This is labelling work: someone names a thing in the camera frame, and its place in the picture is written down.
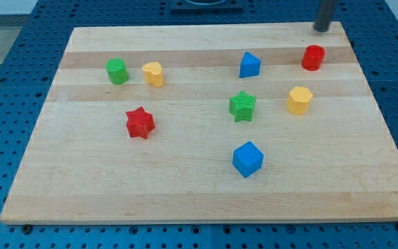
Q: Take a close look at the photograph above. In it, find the light wooden board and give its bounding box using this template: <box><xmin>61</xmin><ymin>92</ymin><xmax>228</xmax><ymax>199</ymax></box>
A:
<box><xmin>0</xmin><ymin>21</ymin><xmax>398</xmax><ymax>225</ymax></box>

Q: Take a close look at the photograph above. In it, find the green star block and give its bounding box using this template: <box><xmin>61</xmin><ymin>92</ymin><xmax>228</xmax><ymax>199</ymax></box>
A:
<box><xmin>229</xmin><ymin>91</ymin><xmax>256</xmax><ymax>122</ymax></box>

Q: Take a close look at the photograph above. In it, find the blue cube block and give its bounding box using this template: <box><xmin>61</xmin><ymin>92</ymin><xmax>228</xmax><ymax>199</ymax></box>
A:
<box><xmin>232</xmin><ymin>141</ymin><xmax>264</xmax><ymax>178</ymax></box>

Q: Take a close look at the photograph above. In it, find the red star block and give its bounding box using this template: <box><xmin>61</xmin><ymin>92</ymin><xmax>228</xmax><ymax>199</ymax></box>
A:
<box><xmin>126</xmin><ymin>107</ymin><xmax>155</xmax><ymax>139</ymax></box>

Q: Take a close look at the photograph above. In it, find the yellow heart block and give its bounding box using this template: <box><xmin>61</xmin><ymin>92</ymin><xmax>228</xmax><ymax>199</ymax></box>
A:
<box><xmin>142</xmin><ymin>62</ymin><xmax>164</xmax><ymax>87</ymax></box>

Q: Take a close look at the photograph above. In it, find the blue triangular prism block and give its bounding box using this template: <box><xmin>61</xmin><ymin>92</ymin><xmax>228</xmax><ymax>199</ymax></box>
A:
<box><xmin>239</xmin><ymin>52</ymin><xmax>261</xmax><ymax>78</ymax></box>

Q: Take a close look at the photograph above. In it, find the green cylinder block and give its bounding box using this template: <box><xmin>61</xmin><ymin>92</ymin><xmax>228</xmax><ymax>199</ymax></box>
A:
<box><xmin>105</xmin><ymin>58</ymin><xmax>129</xmax><ymax>84</ymax></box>

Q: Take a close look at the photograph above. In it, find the yellow hexagon block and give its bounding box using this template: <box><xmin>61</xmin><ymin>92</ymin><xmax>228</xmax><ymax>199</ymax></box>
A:
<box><xmin>286</xmin><ymin>86</ymin><xmax>313</xmax><ymax>115</ymax></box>

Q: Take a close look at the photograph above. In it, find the red cylinder block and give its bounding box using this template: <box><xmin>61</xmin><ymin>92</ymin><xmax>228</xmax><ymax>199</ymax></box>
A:
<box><xmin>301</xmin><ymin>45</ymin><xmax>325</xmax><ymax>71</ymax></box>

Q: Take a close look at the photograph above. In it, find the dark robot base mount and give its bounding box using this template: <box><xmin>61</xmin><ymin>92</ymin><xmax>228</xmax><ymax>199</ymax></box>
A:
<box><xmin>167</xmin><ymin>0</ymin><xmax>244</xmax><ymax>12</ymax></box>

